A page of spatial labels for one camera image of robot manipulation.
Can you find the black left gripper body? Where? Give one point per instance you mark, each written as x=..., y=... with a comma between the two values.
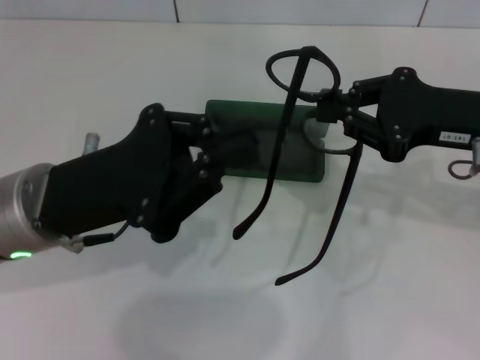
x=112, y=180

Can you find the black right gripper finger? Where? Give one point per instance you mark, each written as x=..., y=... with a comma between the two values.
x=369, y=90
x=360, y=123

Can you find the green glasses case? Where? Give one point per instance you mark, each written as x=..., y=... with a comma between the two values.
x=300, y=165

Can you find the black glasses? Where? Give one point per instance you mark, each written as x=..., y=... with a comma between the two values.
x=240, y=230

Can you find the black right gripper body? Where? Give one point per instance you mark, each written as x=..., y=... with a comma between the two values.
x=420, y=112

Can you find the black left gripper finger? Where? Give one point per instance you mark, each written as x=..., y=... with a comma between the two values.
x=191, y=123
x=202, y=195

